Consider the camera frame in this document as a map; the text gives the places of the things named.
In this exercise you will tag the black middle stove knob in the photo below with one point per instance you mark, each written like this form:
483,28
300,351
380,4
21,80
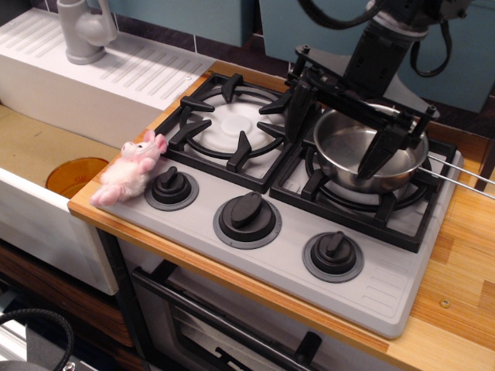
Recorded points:
247,222

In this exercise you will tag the white toy sink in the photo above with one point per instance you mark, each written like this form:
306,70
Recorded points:
53,111

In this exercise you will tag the black right burner grate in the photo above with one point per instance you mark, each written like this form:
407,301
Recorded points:
408,218

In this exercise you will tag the stainless steel pot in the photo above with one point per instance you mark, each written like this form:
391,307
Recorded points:
341,143

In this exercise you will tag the toy oven door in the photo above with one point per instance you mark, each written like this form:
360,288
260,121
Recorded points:
213,328

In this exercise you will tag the black stove knob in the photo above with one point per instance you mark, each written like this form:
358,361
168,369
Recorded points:
247,222
333,257
171,190

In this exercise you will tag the black left burner grate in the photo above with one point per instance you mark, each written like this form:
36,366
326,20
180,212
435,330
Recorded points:
230,129

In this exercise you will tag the grey toy faucet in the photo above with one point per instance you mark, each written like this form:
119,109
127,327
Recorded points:
86,34

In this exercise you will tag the orange plastic bowl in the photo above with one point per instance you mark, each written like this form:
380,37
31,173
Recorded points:
70,177

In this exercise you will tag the pink plush toy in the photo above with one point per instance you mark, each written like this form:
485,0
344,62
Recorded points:
128,176

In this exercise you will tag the grey toy stove top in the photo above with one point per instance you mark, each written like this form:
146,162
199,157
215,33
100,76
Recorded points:
380,298

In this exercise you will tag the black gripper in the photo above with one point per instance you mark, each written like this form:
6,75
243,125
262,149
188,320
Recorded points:
364,86

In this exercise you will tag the black right stove knob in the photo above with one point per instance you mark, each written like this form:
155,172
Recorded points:
333,257

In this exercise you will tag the black burner grate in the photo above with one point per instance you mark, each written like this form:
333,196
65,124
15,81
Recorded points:
408,218
230,129

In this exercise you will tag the black left stove knob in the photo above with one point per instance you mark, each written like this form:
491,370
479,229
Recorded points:
171,190

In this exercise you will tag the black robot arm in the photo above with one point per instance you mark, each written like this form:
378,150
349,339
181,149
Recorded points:
417,16

